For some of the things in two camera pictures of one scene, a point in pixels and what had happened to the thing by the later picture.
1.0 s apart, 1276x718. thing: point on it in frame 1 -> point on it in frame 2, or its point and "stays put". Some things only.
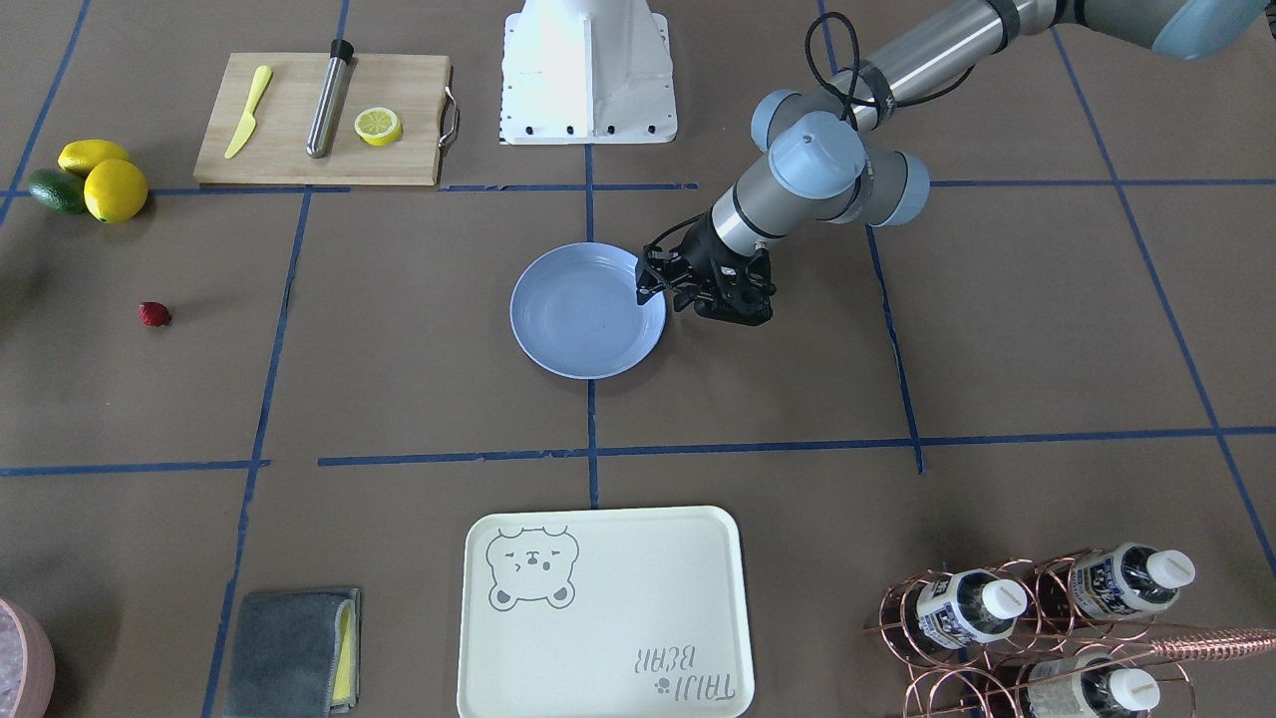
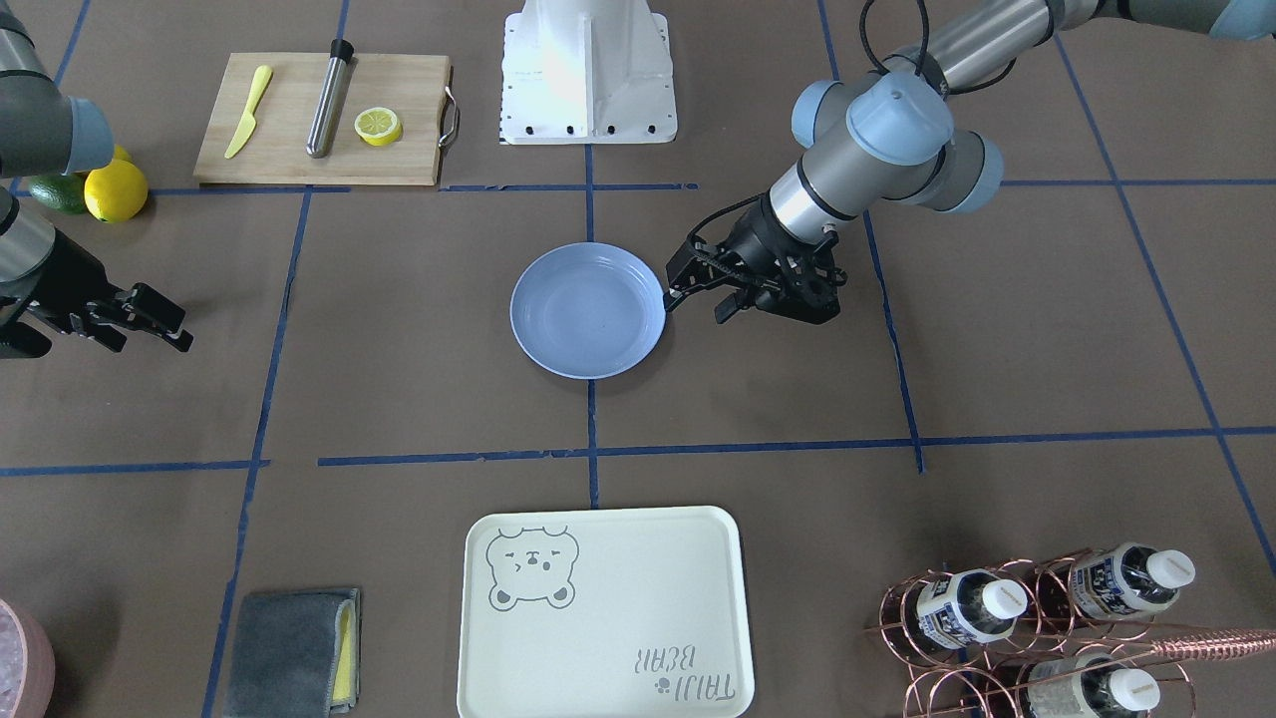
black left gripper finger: (648, 280) -> (685, 271)
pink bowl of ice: (27, 662) stays put
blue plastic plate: (574, 311) stays put
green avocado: (59, 190) stays put
